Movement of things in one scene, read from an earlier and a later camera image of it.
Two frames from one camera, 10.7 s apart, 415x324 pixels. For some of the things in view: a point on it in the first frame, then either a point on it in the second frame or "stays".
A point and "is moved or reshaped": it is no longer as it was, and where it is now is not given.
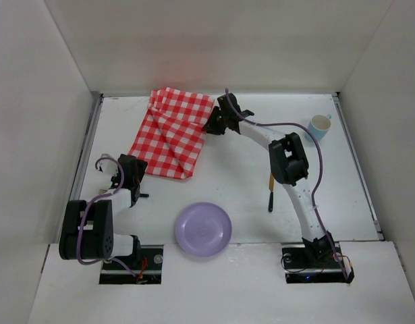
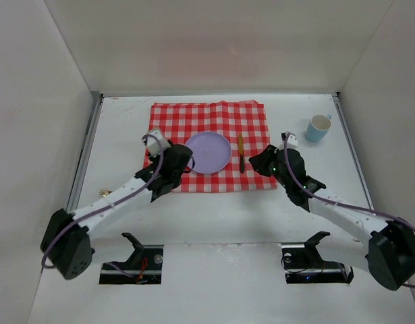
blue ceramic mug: [319, 125] stays
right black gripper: [214, 121] -> [263, 161]
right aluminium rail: [336, 97] stays
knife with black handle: [270, 193] -> [241, 153]
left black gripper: [133, 190] -> [185, 162]
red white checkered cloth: [172, 134] is moved or reshaped
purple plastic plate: [203, 229] -> [211, 152]
